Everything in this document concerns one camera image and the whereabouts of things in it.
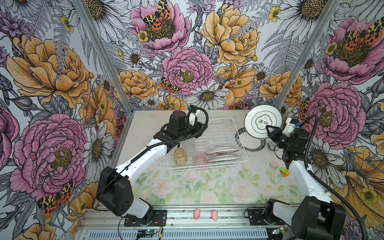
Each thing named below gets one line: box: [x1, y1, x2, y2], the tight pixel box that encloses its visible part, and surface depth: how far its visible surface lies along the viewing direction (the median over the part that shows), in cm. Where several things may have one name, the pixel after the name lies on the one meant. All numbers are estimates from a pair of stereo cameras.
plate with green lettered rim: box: [235, 127, 266, 152], surface depth 101 cm
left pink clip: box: [193, 208, 201, 220], surface depth 77 cm
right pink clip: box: [211, 209, 218, 221], surface depth 76 cm
